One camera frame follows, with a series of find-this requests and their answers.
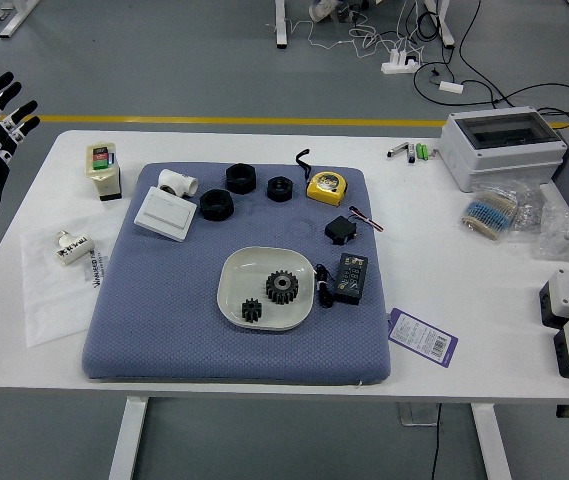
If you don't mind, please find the blue-grey cushion mat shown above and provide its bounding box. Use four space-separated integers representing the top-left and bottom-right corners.
81 161 392 385

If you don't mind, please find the white floor cable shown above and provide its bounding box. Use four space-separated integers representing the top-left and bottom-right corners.
263 0 425 59

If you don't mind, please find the black servo with wires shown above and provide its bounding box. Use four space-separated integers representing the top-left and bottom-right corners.
324 205 385 247

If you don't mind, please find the small black hex nut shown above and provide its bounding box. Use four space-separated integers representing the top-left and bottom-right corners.
265 175 295 203

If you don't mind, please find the cream switch box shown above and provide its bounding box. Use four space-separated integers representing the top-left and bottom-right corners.
85 142 123 203

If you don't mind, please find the black hanging cable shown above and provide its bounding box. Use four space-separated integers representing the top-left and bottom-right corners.
428 402 443 480

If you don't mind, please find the black tied cable bundle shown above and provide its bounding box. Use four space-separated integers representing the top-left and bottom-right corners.
313 263 336 308

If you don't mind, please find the black digital display module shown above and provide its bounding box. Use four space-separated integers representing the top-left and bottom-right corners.
332 252 369 305

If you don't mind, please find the small black gear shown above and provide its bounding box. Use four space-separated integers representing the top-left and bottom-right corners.
241 298 266 325

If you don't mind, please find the black floor cable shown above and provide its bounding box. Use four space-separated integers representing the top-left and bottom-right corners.
412 0 569 132

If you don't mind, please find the white square plate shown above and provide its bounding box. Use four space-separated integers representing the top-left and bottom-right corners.
215 245 314 331

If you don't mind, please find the bag of clear components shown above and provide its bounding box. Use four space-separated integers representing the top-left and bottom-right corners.
508 179 548 241

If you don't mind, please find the bag of blue resistors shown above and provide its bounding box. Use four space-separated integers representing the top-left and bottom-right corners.
458 182 530 245

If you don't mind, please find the grey under-table bracket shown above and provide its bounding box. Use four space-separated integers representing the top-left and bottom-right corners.
397 401 440 427

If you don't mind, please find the white table leg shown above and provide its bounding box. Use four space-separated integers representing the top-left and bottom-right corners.
471 402 513 480
108 397 149 480

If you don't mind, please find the grey electrical enclosure box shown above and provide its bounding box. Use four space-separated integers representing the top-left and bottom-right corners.
437 105 569 193

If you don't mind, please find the white power strip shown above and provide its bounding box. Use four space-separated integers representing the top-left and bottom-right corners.
380 49 423 75

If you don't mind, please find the white pipe tee fitting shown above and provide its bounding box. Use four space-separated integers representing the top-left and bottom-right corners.
157 168 200 199

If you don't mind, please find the clear printed plastic bag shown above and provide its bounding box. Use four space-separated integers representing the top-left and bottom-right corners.
18 227 115 349

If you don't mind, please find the big black gear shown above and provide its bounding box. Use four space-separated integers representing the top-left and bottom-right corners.
265 270 301 306

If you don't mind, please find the white wall switch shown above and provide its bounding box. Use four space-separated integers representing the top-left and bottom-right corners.
133 185 199 244

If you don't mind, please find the large black hex nut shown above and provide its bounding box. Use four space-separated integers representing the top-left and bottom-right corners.
198 188 235 223
224 162 258 195

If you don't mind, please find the small white printed block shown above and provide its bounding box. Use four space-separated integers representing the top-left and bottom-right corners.
55 229 96 267

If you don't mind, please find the purple label card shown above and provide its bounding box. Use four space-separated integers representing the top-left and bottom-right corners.
387 306 459 370

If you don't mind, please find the person's white shoe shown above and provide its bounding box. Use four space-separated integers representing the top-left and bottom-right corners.
308 0 338 22

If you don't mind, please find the yellow tape measure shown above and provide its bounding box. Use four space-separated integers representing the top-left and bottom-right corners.
293 148 349 207

